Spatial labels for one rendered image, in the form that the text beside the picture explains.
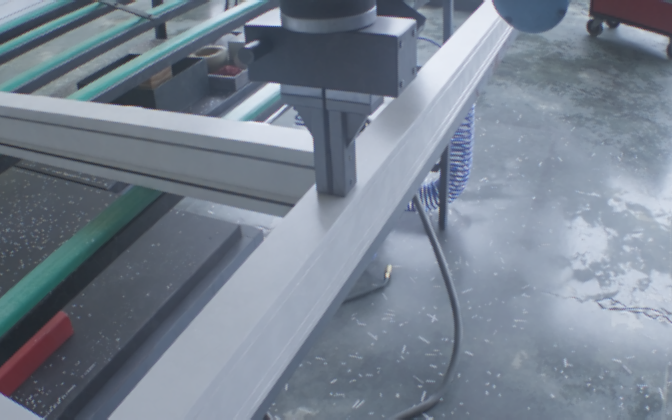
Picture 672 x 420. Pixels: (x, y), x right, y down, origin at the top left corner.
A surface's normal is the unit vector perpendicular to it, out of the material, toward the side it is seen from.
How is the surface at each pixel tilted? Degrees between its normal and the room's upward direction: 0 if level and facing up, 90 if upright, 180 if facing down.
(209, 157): 90
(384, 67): 90
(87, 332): 0
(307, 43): 90
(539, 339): 0
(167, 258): 0
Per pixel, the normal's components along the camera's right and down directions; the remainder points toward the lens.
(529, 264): -0.03, -0.85
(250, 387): 0.92, 0.18
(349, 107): -0.38, 0.50
